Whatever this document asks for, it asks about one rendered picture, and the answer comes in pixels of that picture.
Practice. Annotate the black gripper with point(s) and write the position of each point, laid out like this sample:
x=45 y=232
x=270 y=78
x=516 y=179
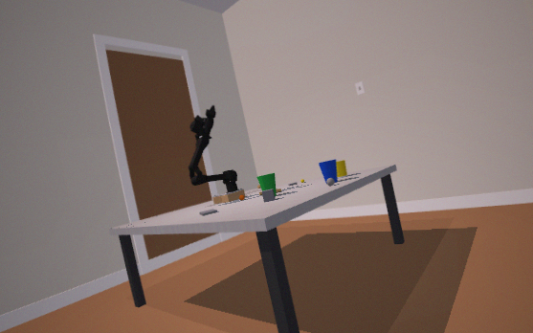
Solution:
x=210 y=113

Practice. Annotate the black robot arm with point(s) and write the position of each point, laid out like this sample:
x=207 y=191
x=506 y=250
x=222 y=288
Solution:
x=229 y=177

